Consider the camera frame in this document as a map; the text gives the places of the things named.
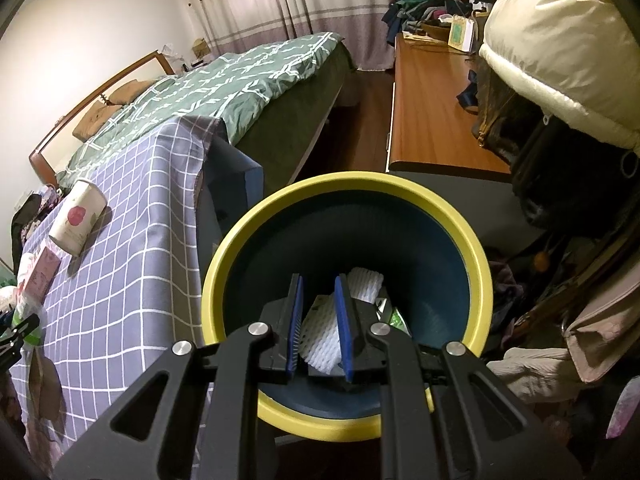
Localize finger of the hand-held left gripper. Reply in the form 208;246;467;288
0;312;41;366

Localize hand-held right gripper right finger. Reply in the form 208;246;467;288
334;273;583;480

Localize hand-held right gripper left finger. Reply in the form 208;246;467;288
52;273;306;480

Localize green plastic bottle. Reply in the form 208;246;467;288
12;307;51;348

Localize white foam fruit net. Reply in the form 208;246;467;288
347;266;385;306
297;295;346;376

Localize pink carton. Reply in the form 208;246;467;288
22;247;62;298

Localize brown plastic tray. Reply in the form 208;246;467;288
27;350;66;436

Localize yellow rimmed blue trash bin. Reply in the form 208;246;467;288
201;172;493;442

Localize paper cup with red print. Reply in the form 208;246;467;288
48;178;108;253

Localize colourful clothes heap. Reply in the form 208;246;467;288
37;184;66;208

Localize wooden bed headboard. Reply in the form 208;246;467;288
28;50;176;188

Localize dark bed base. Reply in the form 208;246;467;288
235;42;358;188

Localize brown pillow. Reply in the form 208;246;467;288
72;105;118;142
107;79;156;106

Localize wooden desk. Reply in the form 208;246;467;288
385;32;513;176

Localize bed with green duvet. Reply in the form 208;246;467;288
55;31;346;196

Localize beige bag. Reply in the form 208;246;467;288
560;280;640;386

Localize brown patterned bag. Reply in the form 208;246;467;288
472;57;546;161

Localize black bag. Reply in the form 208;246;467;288
510;110;640;236

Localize pink printed bag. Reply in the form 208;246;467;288
605;385;640;441

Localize brown basket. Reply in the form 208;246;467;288
420;20;453;41

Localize green desk calendar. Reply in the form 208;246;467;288
446;15;476;53

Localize pink and cream curtain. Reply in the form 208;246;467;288
170;0;416;73

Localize pile of dark clothes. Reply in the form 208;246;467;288
382;0;476;46

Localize cream puffer jacket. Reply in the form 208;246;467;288
477;0;640;151

